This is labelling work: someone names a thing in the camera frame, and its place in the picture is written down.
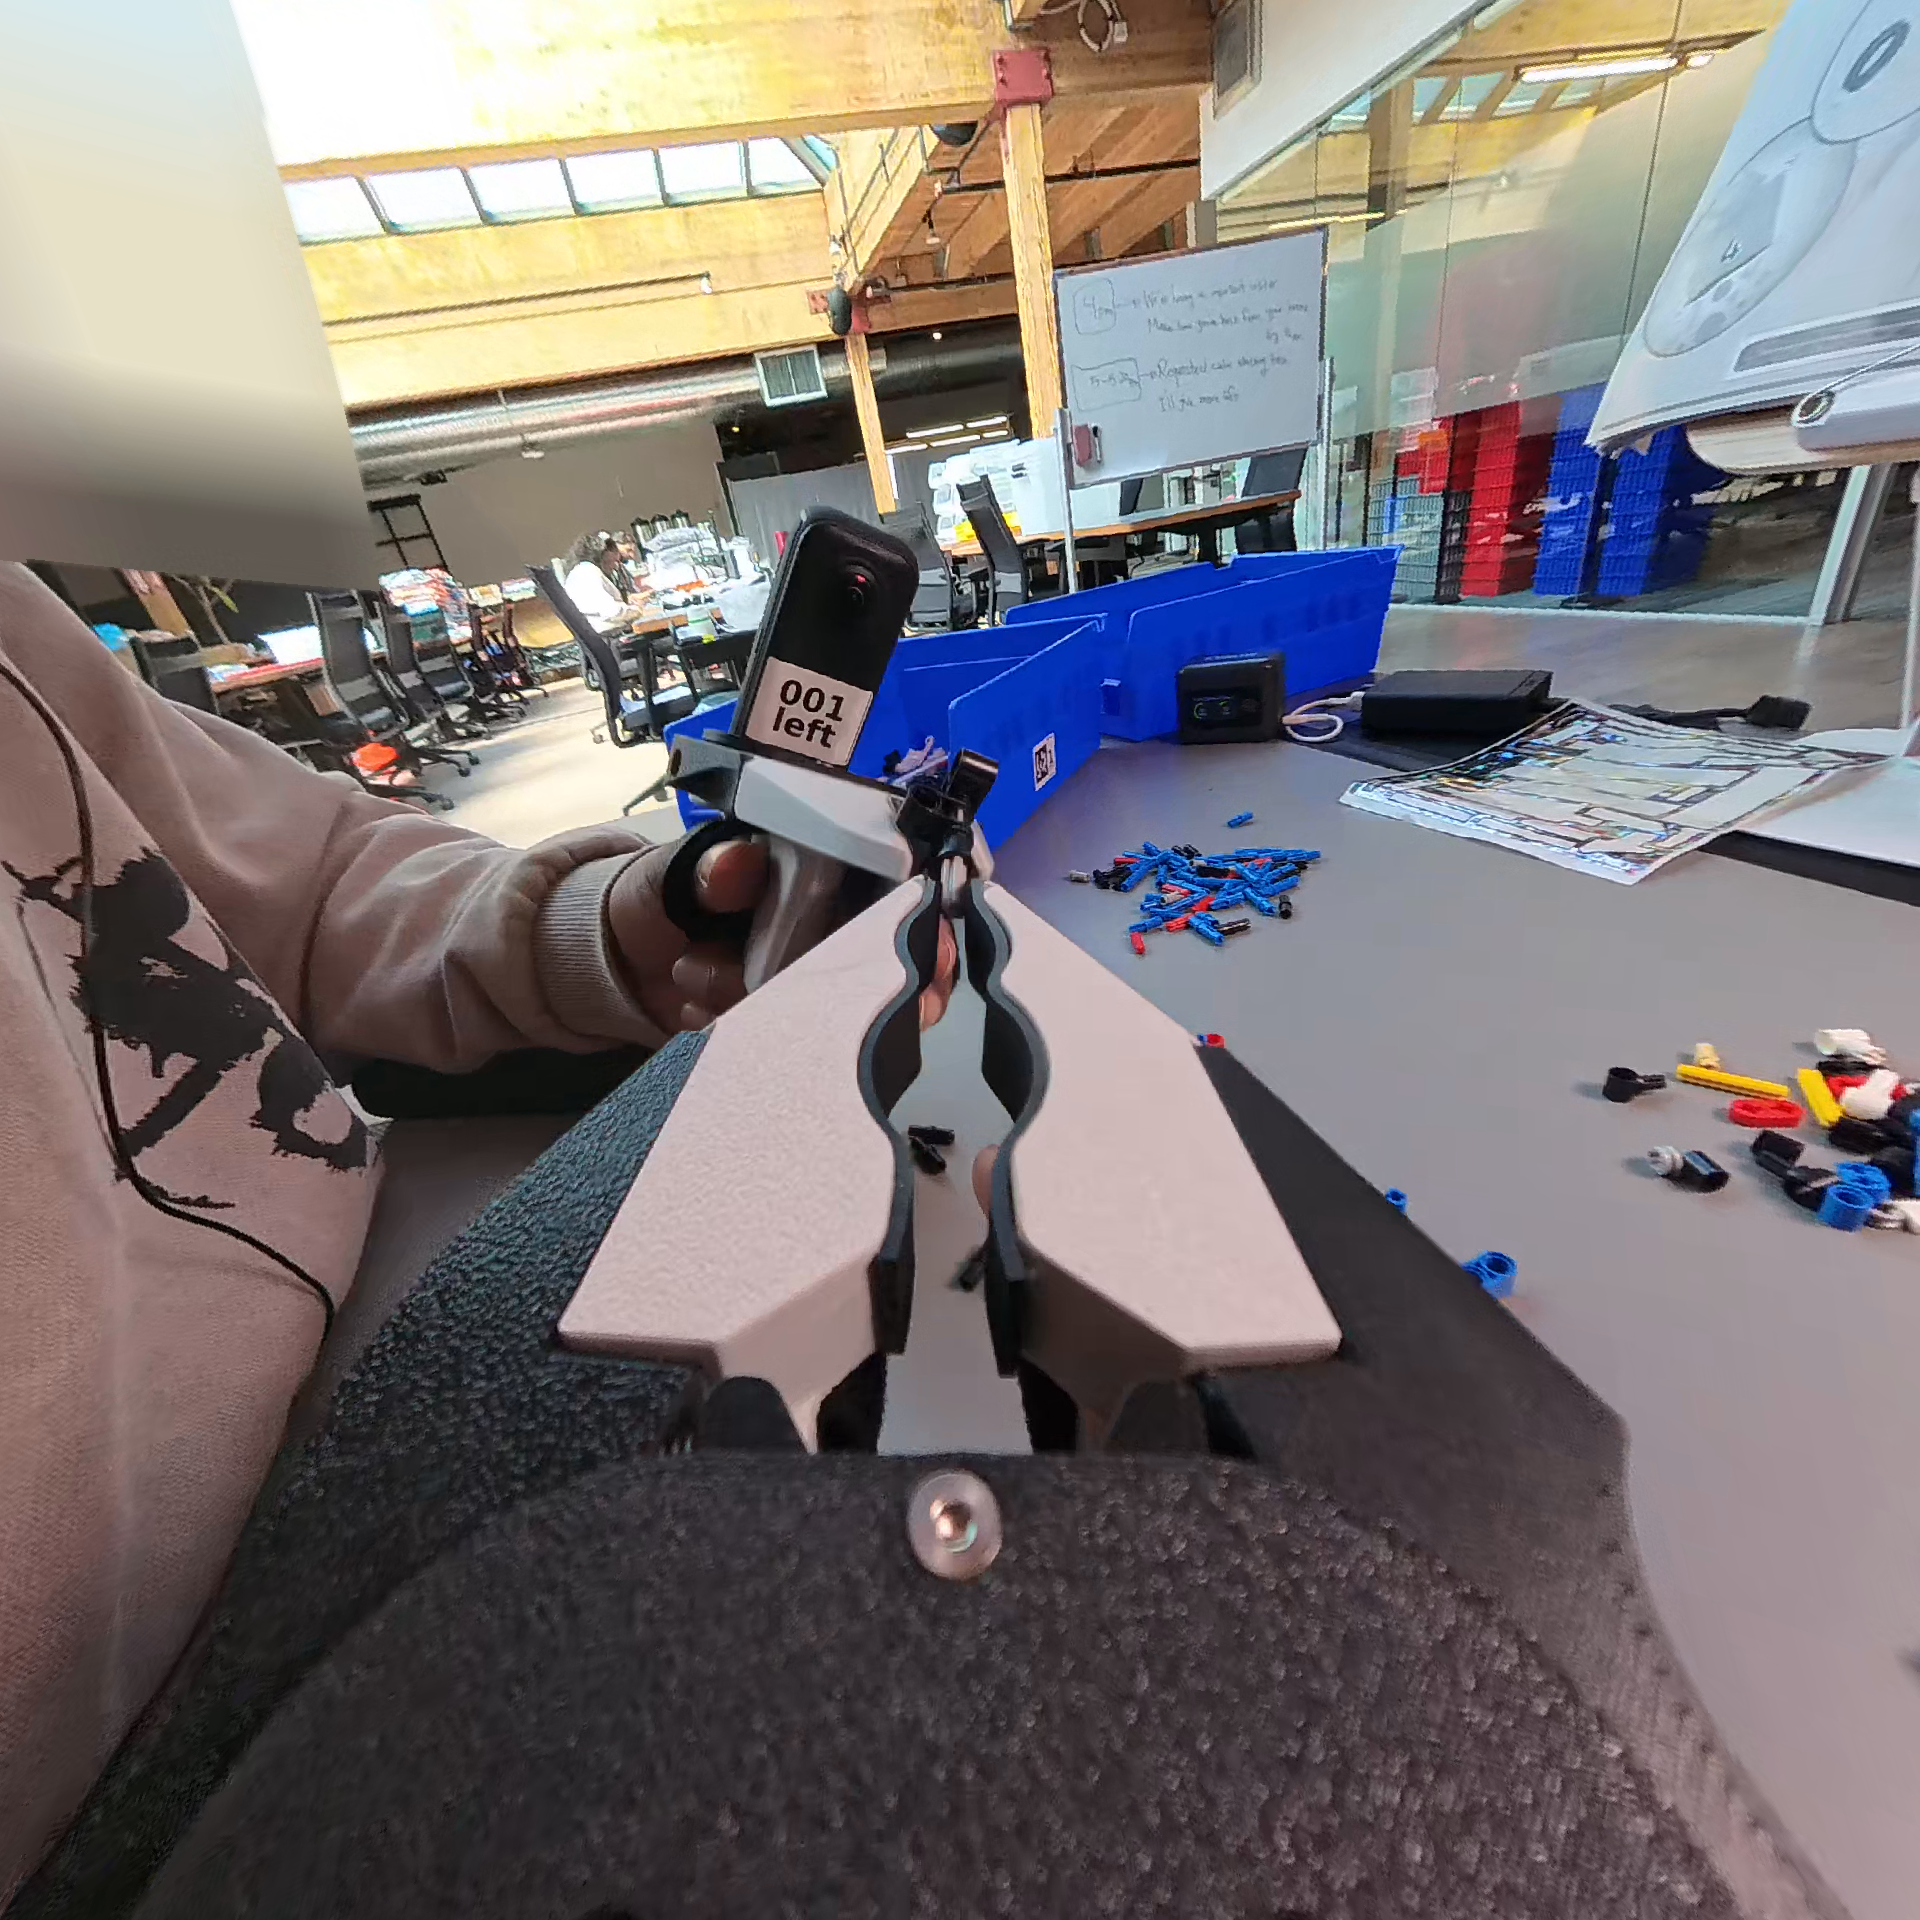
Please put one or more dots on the small black lego axle assembly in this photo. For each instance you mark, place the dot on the small black lego axle assembly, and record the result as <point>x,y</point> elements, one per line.
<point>941,816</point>

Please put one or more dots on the blue plastic bin with sticker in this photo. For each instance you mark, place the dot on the blue plastic bin with sticker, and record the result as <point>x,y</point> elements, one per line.
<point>993,722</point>

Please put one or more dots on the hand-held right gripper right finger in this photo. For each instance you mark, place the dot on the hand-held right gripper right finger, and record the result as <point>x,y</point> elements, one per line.
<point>1168,1203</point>

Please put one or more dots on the row of black office chairs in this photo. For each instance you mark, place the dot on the row of black office chairs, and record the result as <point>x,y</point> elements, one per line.
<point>354,659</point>

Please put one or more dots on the grey black lego piece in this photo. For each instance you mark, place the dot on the grey black lego piece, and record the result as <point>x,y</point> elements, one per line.
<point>1703,1170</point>

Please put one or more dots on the stack of red crates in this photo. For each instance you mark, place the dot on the stack of red crates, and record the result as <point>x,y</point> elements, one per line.
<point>1502,514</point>

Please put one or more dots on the white document stand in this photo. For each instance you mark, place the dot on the white document stand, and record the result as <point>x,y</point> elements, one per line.
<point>1853,540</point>

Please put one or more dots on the black lego axle connector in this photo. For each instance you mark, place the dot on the black lego axle connector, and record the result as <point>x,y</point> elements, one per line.
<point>1621,1083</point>

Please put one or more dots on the black power bank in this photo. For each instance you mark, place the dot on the black power bank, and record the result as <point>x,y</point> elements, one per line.
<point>1228,708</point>

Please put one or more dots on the flat black box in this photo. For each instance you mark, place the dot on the flat black box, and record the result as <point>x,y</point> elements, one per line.
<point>1455,702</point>

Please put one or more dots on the pile of blue lego pins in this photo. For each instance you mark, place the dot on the pile of blue lego pins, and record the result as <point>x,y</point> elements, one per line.
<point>1201,894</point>

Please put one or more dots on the colourful lego instruction booklet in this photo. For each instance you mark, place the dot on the colourful lego instruction booklet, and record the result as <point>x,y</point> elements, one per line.
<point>1605,788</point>

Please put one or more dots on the whiteboard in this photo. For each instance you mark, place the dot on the whiteboard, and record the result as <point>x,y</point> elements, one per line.
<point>1201,363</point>

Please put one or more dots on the pile of mixed lego pieces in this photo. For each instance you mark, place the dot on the pile of mixed lego pieces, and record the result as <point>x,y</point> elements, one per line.
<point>1861,1141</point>

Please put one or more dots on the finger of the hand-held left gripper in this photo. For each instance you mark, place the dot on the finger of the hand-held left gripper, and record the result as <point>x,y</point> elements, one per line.
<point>826,816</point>

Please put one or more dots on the white air vent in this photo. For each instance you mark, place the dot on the white air vent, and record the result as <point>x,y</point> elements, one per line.
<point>791,375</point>

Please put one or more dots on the white paper sheet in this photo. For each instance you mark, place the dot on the white paper sheet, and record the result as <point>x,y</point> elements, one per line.
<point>1861,809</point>

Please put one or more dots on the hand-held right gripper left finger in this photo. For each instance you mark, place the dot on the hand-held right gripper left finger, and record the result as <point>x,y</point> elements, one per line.
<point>734,1203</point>

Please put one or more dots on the line drawing paper sheet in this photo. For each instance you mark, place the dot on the line drawing paper sheet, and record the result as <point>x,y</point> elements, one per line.
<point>1771,227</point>

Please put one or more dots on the person's left hand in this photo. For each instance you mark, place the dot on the person's left hand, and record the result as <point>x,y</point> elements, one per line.
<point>675,974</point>

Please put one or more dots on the person's left forearm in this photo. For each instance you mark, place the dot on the person's left forearm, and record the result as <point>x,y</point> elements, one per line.
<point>449,932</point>

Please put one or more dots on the black office chair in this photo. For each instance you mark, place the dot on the black office chair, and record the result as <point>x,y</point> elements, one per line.
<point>993,540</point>
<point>920,572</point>

